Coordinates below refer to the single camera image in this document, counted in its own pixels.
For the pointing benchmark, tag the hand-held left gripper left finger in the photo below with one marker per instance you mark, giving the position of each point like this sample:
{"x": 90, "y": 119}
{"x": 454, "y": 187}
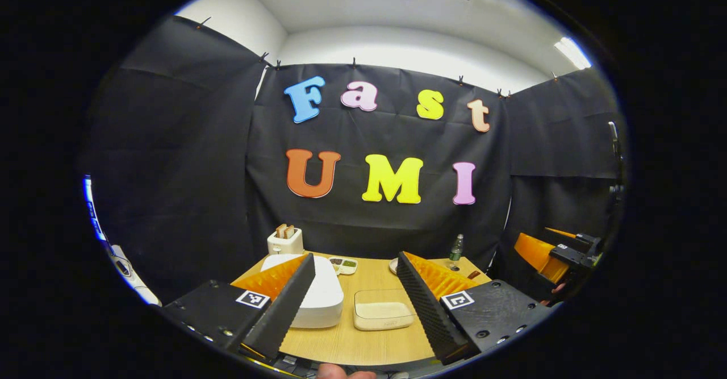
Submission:
{"x": 289, "y": 305}

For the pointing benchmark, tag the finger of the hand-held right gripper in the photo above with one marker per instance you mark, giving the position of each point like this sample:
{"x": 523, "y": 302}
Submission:
{"x": 534, "y": 251}
{"x": 585, "y": 238}

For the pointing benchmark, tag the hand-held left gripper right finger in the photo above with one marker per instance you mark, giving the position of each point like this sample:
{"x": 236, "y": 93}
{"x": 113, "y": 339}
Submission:
{"x": 423, "y": 311}

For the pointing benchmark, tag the white rice cooker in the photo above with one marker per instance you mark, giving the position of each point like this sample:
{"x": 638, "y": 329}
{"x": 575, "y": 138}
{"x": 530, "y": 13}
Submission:
{"x": 324, "y": 302}

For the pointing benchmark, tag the clear rice container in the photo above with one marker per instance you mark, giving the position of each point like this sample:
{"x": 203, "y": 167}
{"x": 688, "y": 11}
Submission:
{"x": 383, "y": 313}

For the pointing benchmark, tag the white round plate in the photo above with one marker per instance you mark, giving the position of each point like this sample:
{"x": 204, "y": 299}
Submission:
{"x": 393, "y": 266}

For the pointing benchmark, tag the white toaster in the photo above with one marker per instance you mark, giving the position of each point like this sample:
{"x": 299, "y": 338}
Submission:
{"x": 284, "y": 245}

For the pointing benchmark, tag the white divided grain dish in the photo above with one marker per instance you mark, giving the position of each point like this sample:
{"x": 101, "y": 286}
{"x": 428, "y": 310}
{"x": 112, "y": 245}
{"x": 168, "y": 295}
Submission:
{"x": 343, "y": 265}

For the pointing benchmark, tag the clear green label water bottle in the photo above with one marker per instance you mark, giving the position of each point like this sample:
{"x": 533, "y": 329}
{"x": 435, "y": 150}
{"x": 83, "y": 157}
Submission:
{"x": 456, "y": 251}

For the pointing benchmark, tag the toast slice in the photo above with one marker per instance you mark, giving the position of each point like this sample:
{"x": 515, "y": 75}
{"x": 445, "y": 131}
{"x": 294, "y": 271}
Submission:
{"x": 290, "y": 232}
{"x": 280, "y": 231}

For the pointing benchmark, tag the black backdrop cloth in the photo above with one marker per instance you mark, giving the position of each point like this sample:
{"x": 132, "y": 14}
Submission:
{"x": 397, "y": 134}

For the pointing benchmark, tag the small ceiling light panel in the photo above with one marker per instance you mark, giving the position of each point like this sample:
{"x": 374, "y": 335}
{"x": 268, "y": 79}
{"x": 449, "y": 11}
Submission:
{"x": 572, "y": 53}

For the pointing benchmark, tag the row of black cloth clips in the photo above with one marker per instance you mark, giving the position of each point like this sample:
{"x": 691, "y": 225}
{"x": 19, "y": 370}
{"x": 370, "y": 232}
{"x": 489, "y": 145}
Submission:
{"x": 354, "y": 62}

